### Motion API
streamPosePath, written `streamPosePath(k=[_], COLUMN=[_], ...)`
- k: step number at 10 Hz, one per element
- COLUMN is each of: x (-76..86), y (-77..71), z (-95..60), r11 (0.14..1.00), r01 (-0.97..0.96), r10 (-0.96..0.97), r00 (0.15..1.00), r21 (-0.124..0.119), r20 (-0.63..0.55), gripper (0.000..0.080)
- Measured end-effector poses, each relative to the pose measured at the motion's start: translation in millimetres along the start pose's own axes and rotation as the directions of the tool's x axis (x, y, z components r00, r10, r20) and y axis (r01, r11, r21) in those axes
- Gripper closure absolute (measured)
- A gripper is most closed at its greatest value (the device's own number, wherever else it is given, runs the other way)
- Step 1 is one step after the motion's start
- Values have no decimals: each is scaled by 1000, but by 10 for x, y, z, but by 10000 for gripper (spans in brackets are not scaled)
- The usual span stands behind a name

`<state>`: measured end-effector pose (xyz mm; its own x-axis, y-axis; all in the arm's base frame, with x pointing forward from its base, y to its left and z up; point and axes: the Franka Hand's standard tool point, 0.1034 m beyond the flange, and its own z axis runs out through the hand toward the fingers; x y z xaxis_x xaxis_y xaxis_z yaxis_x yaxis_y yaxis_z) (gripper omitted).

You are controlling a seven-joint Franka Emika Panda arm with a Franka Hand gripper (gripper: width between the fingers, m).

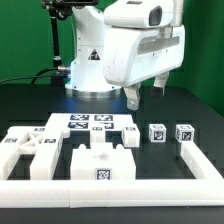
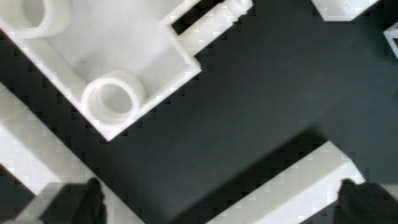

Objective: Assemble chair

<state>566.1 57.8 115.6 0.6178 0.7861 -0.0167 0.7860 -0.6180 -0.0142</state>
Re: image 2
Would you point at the white chair leg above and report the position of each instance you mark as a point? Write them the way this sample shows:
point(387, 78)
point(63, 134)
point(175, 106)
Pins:
point(392, 38)
point(342, 10)

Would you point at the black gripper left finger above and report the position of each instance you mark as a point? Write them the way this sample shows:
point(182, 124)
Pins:
point(77, 207)

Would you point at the white chair leg upright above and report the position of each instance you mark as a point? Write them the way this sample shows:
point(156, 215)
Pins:
point(392, 38)

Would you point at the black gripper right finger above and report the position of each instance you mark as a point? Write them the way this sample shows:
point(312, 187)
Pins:
point(367, 203)

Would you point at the white chair seat part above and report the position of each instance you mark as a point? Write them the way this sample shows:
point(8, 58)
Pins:
point(113, 55)

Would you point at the white U-shaped obstacle fence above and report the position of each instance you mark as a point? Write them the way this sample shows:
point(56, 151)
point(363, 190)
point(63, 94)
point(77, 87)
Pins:
point(287, 200)

